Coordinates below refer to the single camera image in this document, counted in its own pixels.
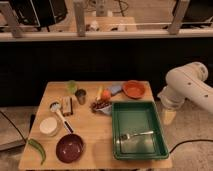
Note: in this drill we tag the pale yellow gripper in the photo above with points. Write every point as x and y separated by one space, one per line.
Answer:
168 116

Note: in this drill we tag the silver metal fork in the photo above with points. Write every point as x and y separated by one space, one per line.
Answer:
128 136

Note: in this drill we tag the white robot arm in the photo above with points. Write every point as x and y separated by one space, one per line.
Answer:
185 82

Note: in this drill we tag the green plastic tray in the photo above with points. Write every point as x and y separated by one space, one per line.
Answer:
136 117

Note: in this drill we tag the orange ceramic bowl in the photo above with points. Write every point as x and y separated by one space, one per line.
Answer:
133 89

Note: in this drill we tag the blue cloth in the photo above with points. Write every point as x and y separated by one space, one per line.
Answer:
115 89

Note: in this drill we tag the orange toy fruit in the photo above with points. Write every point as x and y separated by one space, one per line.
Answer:
106 95

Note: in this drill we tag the dark red grapes cluster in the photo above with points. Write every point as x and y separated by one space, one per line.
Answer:
101 106

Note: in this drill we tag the yellow banana toy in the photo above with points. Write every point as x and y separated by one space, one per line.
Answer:
98 97

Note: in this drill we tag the wooden table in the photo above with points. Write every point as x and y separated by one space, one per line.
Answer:
95 129

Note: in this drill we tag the green translucent cup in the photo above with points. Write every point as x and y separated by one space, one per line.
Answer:
71 86

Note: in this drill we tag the wooden block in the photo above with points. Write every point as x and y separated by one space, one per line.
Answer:
67 106

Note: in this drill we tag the dark purple bowl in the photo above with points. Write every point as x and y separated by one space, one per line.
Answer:
69 148

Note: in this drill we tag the white-headed dish brush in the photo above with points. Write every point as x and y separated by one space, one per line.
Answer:
56 108

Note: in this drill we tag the white round lidded container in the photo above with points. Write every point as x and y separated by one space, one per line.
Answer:
49 126

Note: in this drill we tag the green chili pepper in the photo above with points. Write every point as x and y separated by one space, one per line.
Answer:
36 145

